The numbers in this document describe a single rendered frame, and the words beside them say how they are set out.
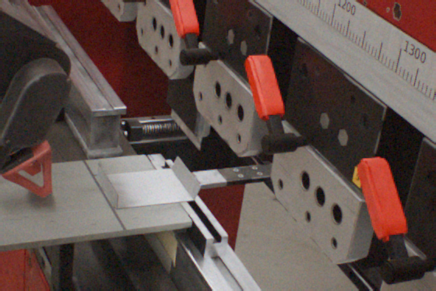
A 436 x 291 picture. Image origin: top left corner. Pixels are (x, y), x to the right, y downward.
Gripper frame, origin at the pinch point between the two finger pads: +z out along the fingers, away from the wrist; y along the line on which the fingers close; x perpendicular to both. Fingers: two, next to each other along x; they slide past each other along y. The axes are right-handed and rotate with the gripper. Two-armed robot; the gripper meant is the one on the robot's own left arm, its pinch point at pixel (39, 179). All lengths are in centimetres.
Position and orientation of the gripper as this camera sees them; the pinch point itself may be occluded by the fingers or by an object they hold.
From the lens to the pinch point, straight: 117.3
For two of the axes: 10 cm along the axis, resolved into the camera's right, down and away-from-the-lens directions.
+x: -8.6, 5.0, -1.3
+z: 3.3, 7.3, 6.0
